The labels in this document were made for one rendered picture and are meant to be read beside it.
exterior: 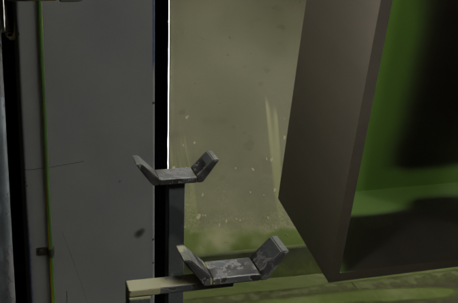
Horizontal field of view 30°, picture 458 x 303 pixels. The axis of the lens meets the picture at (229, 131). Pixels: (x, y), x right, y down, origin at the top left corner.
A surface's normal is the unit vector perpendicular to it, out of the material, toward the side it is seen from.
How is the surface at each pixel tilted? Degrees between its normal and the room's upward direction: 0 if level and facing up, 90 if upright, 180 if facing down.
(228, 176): 57
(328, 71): 90
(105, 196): 90
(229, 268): 0
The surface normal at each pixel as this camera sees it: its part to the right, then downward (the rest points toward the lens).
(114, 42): 0.26, 0.30
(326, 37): -0.95, 0.06
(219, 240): 0.24, -0.26
